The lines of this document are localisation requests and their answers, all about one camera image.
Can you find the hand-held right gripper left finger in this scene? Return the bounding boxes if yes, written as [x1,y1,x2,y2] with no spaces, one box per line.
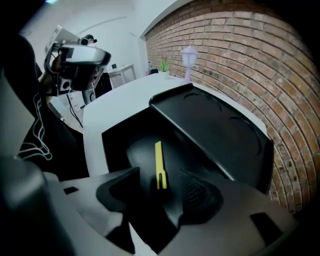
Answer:
[95,166,141,214]

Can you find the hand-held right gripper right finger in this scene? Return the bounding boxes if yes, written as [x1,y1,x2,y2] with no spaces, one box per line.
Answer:
[178,168,225,225]

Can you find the yellow utility knife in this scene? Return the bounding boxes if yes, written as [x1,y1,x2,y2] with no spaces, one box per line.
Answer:
[154,140,169,190]

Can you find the black plastic box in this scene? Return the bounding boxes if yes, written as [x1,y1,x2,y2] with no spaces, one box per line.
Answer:
[101,83,275,196]

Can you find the person's black shirt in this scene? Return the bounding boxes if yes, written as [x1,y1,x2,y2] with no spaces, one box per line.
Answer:
[0,32,90,181]

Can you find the person's face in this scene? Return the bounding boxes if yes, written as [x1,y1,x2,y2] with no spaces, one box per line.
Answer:
[84,66,104,91]

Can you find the white cabinet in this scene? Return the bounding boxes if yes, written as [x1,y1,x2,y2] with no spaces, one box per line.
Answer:
[108,63,137,89]

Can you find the green potted plant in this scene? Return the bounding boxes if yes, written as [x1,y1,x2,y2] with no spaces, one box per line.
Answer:
[158,55,171,79]

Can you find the white lantern ornament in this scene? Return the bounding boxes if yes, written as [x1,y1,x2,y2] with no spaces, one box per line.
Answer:
[180,44,199,84]

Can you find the thin black cable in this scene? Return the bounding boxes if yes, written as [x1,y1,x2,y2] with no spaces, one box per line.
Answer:
[66,94,84,129]

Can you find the thin white cable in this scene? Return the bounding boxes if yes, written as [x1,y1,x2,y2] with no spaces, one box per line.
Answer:
[18,91,54,161]

